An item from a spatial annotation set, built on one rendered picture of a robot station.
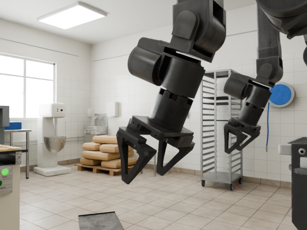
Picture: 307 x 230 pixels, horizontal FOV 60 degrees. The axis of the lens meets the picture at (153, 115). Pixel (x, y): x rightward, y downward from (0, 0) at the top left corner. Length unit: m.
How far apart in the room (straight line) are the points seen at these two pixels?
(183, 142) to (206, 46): 0.15
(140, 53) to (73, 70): 6.40
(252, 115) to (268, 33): 0.23
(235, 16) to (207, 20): 4.78
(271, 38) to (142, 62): 0.46
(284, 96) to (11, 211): 3.89
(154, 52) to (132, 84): 5.66
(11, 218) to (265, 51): 1.43
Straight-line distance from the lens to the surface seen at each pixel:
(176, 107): 0.40
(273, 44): 0.81
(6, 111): 2.30
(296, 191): 0.47
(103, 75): 6.78
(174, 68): 0.40
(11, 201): 1.64
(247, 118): 0.80
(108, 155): 5.22
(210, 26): 0.39
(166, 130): 0.40
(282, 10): 0.34
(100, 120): 6.74
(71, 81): 6.76
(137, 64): 0.45
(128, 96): 6.15
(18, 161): 1.58
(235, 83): 0.82
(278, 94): 4.53
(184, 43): 0.39
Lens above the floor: 1.08
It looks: 1 degrees up
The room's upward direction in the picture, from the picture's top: straight up
